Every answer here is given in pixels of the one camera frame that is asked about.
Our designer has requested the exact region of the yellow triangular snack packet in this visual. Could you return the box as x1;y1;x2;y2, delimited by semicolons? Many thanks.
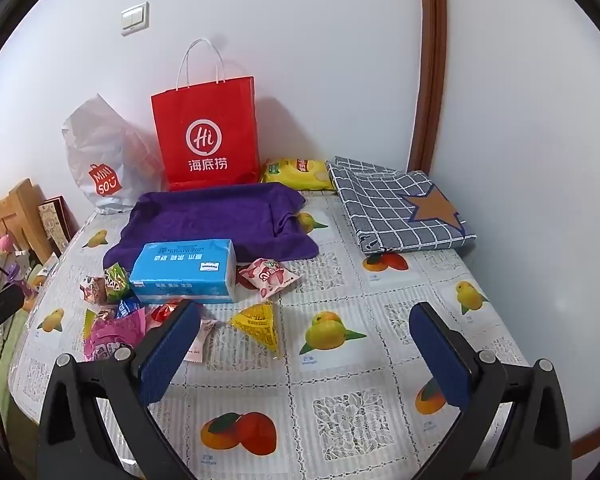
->
230;301;280;357

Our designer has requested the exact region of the green triangular snack packet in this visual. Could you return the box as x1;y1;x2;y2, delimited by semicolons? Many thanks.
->
104;263;132;304

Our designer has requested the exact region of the small blue snack packet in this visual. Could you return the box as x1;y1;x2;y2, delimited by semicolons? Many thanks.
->
115;298;144;319

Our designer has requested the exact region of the purple towel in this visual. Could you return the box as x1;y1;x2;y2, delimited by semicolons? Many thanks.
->
102;182;321;267

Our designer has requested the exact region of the white light switch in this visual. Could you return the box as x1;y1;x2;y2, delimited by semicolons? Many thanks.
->
121;2;150;37

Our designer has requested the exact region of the brown white small snack packet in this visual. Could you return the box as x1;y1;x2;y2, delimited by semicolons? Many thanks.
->
79;275;107;306

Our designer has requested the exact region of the magenta snack packet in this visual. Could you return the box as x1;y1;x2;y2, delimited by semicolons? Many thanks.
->
82;307;147;363

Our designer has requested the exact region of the grey checked folded cloth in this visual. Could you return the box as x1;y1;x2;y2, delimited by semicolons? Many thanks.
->
326;156;477;255

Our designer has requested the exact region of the red paper bag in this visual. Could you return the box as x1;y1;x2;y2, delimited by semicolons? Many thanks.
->
151;38;261;192

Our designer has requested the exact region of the wooden headboard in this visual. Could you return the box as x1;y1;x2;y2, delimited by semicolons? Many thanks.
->
0;178;56;266

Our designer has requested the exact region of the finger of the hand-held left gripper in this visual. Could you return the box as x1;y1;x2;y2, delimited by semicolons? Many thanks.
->
0;284;26;333

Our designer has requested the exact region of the patterned framed board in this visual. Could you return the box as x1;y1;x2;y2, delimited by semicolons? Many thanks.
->
37;196;79;257

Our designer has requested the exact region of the pink plush bedding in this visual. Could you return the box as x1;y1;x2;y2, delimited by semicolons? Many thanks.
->
0;234;46;311

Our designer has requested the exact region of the white plastic shopping bag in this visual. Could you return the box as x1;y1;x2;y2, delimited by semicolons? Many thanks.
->
61;93;166;216

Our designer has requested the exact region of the blue tissue pack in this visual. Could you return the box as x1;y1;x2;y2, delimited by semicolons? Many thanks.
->
129;238;238;305

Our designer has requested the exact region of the pale pink snack packet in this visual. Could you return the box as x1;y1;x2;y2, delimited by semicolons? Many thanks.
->
182;317;219;364

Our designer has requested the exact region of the brown wooden door frame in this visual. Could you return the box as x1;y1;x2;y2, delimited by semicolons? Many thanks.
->
406;0;448;173

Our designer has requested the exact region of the pink strawberry snack packet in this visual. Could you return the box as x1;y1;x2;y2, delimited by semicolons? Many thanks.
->
237;258;301;304

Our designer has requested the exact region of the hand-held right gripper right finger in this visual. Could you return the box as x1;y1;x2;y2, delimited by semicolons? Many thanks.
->
409;301;573;480

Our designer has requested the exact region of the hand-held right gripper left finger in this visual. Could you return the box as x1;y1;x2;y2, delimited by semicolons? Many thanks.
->
36;300;203;480

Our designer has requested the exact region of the red snack packet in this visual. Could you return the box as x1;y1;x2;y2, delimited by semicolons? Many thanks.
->
147;298;182;332

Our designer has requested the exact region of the yellow chips bag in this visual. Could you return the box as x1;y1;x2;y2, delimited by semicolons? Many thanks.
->
260;158;337;192

